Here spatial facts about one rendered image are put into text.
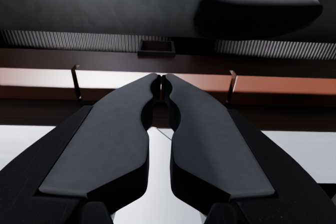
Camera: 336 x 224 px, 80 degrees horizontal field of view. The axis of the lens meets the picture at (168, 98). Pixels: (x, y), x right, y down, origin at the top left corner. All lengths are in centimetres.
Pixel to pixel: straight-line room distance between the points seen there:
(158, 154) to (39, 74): 16
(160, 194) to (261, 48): 41
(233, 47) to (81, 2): 35
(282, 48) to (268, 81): 33
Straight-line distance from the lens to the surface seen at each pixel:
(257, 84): 26
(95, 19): 37
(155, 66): 24
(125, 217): 36
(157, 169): 26
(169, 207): 33
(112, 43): 52
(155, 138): 23
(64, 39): 55
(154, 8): 36
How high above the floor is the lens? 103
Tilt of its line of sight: 58 degrees down
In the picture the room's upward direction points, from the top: 178 degrees clockwise
